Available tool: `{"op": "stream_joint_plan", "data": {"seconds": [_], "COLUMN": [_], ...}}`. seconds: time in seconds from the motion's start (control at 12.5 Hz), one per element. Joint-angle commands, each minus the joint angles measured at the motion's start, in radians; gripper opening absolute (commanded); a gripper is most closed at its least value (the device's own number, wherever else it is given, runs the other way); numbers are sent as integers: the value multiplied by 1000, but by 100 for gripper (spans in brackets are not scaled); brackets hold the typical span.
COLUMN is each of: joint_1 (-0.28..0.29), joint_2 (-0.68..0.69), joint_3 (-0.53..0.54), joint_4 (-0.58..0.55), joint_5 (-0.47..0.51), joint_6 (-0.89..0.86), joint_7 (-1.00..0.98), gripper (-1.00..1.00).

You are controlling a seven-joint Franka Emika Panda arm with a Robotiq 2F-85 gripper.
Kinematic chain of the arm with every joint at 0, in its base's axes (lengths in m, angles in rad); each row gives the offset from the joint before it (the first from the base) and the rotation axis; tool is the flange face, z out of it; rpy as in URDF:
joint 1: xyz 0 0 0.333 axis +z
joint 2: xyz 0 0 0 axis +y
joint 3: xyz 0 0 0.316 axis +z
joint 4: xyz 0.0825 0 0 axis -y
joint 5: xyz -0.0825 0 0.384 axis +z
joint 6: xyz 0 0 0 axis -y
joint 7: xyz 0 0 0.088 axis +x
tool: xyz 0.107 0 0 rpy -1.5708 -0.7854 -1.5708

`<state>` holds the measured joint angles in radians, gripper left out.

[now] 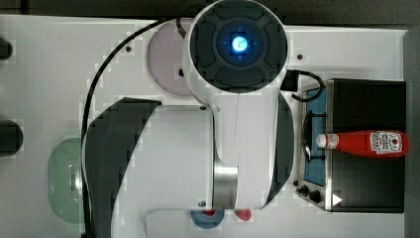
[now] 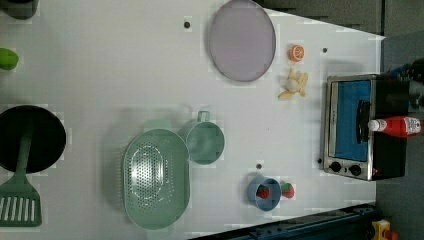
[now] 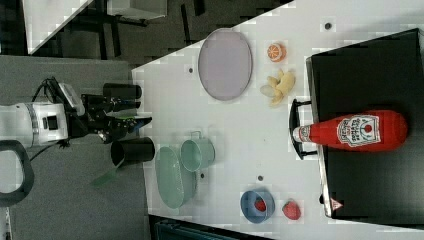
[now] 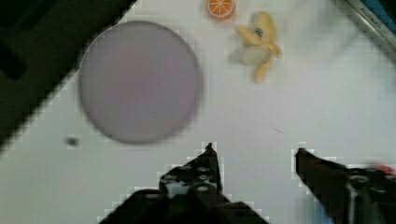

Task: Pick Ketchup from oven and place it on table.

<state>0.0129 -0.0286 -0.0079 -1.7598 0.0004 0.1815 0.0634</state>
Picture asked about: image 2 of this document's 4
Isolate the red plush ketchup bottle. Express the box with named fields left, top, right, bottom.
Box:
left=367, top=116, right=422, bottom=138

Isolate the silver black toaster oven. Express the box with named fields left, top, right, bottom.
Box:
left=321, top=74, right=409, bottom=181

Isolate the green measuring cup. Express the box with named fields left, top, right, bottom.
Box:
left=178, top=111, right=225, bottom=165

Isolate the green perforated colander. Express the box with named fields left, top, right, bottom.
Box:
left=122, top=129, right=190, bottom=230

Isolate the grey round plate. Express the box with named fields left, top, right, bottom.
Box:
left=208, top=0, right=276, bottom=82

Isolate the strawberry toy in cup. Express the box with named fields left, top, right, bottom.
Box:
left=256, top=186, right=270, bottom=199

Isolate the blue cup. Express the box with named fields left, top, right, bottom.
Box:
left=247, top=176, right=281, bottom=211

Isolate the peeled banana toy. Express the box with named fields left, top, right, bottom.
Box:
left=278, top=68, right=308, bottom=100

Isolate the strawberry toy on table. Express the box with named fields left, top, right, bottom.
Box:
left=281, top=183, right=295, bottom=199

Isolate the orange slice toy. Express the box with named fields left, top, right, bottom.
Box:
left=288, top=45, right=305, bottom=62

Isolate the black frying pan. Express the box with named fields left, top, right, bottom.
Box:
left=0, top=105, right=66, bottom=173

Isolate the green slotted spatula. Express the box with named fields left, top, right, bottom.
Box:
left=0, top=128, right=42, bottom=227

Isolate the green toy vegetable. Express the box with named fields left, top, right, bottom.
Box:
left=0, top=48, right=19, bottom=70

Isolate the dark grey container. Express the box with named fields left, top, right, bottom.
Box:
left=0, top=0, right=39, bottom=20

